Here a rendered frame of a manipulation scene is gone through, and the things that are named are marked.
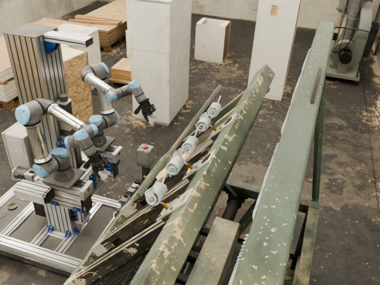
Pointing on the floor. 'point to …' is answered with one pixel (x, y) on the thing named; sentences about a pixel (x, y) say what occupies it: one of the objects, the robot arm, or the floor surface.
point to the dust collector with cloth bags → (350, 39)
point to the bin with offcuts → (371, 37)
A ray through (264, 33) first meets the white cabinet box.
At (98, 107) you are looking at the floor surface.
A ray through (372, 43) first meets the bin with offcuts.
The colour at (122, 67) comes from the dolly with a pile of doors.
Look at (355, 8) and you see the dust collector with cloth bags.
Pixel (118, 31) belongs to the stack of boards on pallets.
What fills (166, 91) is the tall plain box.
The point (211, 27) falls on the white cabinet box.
